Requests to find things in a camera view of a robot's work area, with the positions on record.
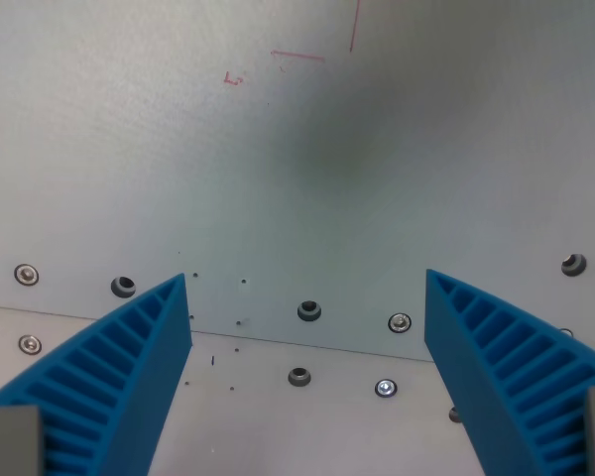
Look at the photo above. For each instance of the silver washer screw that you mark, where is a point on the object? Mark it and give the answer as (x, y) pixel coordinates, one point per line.
(399, 322)
(26, 274)
(30, 343)

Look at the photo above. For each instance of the shiny silver hex screw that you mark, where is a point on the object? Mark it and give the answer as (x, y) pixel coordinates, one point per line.
(386, 388)

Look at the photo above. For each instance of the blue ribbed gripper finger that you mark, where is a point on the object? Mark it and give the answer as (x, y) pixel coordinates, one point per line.
(129, 377)
(476, 347)

